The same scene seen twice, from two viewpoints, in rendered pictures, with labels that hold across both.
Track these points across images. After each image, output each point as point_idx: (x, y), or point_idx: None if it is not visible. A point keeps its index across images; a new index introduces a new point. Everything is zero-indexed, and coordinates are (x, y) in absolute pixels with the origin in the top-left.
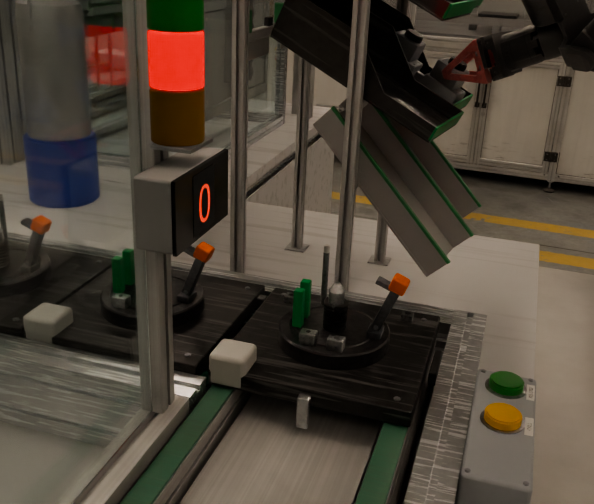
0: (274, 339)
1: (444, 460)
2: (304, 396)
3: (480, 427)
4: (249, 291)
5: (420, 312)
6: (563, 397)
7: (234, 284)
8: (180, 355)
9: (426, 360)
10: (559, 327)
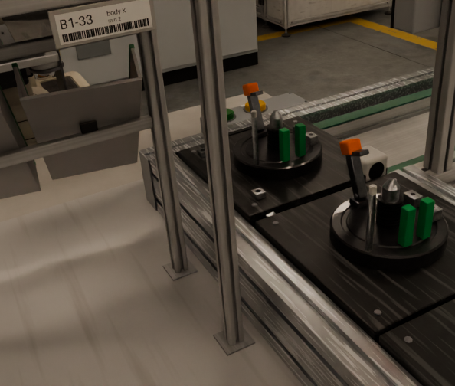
0: (316, 171)
1: (309, 106)
2: (342, 139)
3: (270, 109)
4: (278, 219)
5: (175, 165)
6: (131, 171)
7: (281, 232)
8: (399, 181)
9: (243, 132)
10: (20, 205)
